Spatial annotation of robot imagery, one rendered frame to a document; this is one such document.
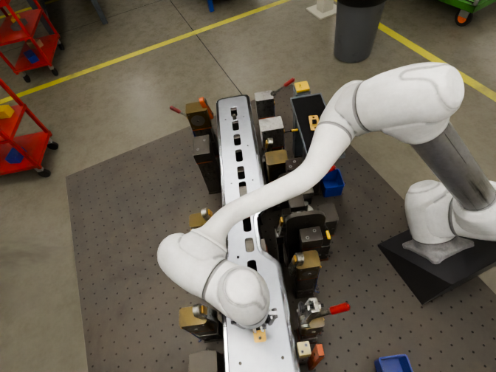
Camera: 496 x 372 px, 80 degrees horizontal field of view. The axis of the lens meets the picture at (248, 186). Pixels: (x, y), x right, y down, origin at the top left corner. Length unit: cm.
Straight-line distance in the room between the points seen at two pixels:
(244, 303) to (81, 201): 151
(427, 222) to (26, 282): 265
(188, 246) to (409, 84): 59
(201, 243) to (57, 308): 202
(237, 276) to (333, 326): 82
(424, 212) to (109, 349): 137
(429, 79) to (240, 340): 87
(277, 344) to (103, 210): 122
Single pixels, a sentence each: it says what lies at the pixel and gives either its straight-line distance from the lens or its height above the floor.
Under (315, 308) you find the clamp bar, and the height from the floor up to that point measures 122.
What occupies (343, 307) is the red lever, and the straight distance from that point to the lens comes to 93.
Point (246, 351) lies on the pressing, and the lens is 105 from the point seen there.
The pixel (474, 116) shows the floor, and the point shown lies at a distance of 338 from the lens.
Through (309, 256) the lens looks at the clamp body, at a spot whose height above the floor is 107.
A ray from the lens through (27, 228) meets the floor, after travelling 316.
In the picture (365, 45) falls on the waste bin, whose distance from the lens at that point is 366.
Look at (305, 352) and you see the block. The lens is 98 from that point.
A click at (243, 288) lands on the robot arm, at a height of 147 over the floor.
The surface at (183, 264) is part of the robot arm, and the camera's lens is 69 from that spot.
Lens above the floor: 204
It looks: 55 degrees down
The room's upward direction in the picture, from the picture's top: 12 degrees counter-clockwise
